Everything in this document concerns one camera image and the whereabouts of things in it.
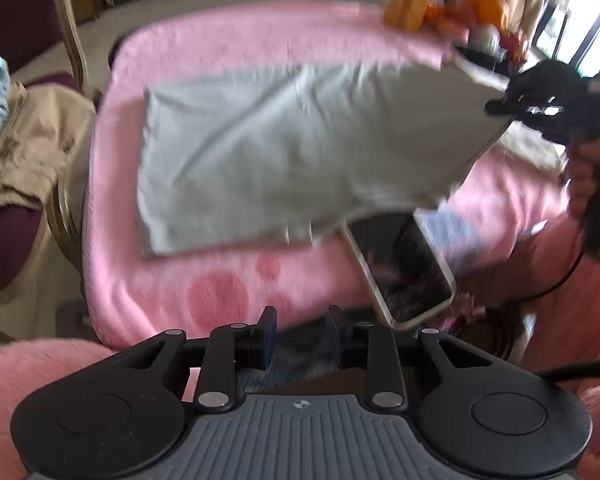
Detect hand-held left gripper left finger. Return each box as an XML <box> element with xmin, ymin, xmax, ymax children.
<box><xmin>112</xmin><ymin>305</ymin><xmax>279</xmax><ymax>408</ymax></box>

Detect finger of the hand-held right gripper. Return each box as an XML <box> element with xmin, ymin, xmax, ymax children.
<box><xmin>504</xmin><ymin>59</ymin><xmax>588</xmax><ymax>106</ymax></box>
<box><xmin>485</xmin><ymin>99</ymin><xmax>582</xmax><ymax>147</ymax></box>

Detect maroon banquet chair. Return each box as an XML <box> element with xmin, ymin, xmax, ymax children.
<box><xmin>0</xmin><ymin>0</ymin><xmax>101</xmax><ymax>346</ymax></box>

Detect white printed t-shirt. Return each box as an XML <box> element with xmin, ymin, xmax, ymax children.
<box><xmin>135</xmin><ymin>57</ymin><xmax>513</xmax><ymax>258</ymax></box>

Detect khaki shorts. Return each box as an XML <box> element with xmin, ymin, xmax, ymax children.
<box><xmin>0</xmin><ymin>82</ymin><xmax>98</xmax><ymax>218</ymax></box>

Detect black folding table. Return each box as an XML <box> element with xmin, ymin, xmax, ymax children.
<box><xmin>107</xmin><ymin>30</ymin><xmax>128</xmax><ymax>63</ymax></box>

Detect pink printed blanket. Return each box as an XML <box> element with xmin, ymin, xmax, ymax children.
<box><xmin>82</xmin><ymin>0</ymin><xmax>581</xmax><ymax>351</ymax></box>

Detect pale blue object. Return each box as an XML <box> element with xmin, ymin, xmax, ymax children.
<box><xmin>414</xmin><ymin>205</ymin><xmax>482</xmax><ymax>273</ymax></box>

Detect person's right hand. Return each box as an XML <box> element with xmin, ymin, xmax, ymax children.
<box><xmin>567</xmin><ymin>136</ymin><xmax>600</xmax><ymax>217</ymax></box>

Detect black cable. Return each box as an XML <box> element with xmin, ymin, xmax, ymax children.
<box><xmin>455</xmin><ymin>252</ymin><xmax>600</xmax><ymax>386</ymax></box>

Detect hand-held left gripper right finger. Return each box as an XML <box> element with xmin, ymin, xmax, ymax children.
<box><xmin>326</xmin><ymin>304</ymin><xmax>491</xmax><ymax>408</ymax></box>

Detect person's pink fuzzy clothing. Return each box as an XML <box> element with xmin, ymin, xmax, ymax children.
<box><xmin>0</xmin><ymin>210</ymin><xmax>600</xmax><ymax>480</ymax></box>

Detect smartphone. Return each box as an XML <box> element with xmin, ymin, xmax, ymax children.
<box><xmin>341</xmin><ymin>211</ymin><xmax>457</xmax><ymax>332</ymax></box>

